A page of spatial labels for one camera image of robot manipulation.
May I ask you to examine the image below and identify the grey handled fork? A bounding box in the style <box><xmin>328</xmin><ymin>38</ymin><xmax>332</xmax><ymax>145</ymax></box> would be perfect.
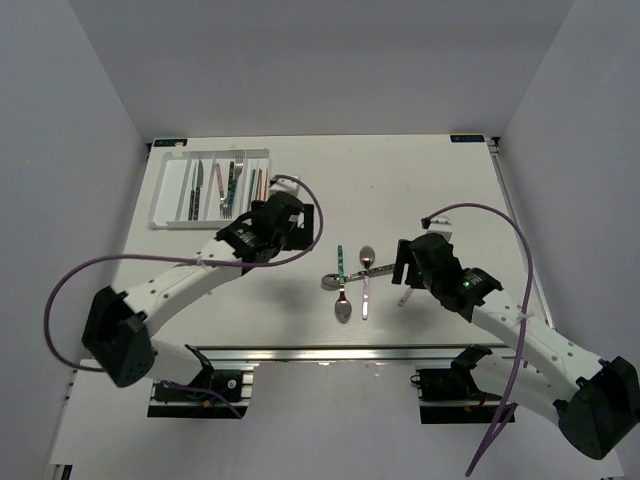
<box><xmin>222</xmin><ymin>161</ymin><xmax>235</xmax><ymax>218</ymax></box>

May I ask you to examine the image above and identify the green handled fork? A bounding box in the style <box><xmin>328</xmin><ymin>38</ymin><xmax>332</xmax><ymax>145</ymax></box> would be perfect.
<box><xmin>230</xmin><ymin>154</ymin><xmax>245</xmax><ymax>217</ymax></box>

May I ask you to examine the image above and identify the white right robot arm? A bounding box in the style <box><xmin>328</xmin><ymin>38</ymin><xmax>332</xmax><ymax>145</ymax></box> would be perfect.
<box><xmin>392</xmin><ymin>233</ymin><xmax>639</xmax><ymax>460</ymax></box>

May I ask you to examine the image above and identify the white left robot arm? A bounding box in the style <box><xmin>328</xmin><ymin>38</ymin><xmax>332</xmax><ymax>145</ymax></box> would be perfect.
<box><xmin>82</xmin><ymin>192</ymin><xmax>315</xmax><ymax>399</ymax></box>

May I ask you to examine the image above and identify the white divided utensil tray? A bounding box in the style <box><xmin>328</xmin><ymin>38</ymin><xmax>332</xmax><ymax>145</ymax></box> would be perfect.
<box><xmin>149</xmin><ymin>149</ymin><xmax>272</xmax><ymax>230</ymax></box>

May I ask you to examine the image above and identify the pink handled spoon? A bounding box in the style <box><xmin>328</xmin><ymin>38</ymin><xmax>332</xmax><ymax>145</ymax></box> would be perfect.
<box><xmin>359</xmin><ymin>245</ymin><xmax>375</xmax><ymax>320</ymax></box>

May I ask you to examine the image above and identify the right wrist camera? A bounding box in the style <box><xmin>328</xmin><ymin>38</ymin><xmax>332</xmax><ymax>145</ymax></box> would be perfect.
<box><xmin>420</xmin><ymin>215</ymin><xmax>453</xmax><ymax>242</ymax></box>

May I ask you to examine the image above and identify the dark handled spoon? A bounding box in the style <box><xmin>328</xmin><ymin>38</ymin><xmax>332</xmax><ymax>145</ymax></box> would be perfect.
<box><xmin>320</xmin><ymin>264</ymin><xmax>394</xmax><ymax>291</ymax></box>

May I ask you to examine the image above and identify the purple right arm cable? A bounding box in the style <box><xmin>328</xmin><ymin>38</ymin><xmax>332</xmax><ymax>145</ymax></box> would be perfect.
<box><xmin>427</xmin><ymin>201</ymin><xmax>534</xmax><ymax>477</ymax></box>

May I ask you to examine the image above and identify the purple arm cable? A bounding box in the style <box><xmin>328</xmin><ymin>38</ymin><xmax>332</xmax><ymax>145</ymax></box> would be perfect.
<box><xmin>427</xmin><ymin>201</ymin><xmax>534</xmax><ymax>477</ymax></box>
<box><xmin>43</xmin><ymin>173</ymin><xmax>325</xmax><ymax>372</ymax></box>

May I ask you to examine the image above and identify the green handled spoon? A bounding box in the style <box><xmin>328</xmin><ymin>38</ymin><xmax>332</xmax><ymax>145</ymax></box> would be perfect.
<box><xmin>334</xmin><ymin>245</ymin><xmax>352</xmax><ymax>323</ymax></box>

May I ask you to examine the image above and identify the dark handled knife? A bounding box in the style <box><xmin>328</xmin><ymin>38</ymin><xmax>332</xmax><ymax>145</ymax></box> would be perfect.
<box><xmin>194</xmin><ymin>160</ymin><xmax>204</xmax><ymax>221</ymax></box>

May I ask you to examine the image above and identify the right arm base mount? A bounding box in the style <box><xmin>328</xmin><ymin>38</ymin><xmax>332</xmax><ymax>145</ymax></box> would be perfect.
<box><xmin>410</xmin><ymin>344</ymin><xmax>514</xmax><ymax>425</ymax></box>

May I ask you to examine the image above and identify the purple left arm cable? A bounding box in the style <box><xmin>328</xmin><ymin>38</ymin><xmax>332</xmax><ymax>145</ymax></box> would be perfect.
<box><xmin>43</xmin><ymin>173</ymin><xmax>325</xmax><ymax>372</ymax></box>

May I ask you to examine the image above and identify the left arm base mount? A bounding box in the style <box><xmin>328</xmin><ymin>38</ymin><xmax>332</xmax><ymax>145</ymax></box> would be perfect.
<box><xmin>147</xmin><ymin>362</ymin><xmax>256</xmax><ymax>420</ymax></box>

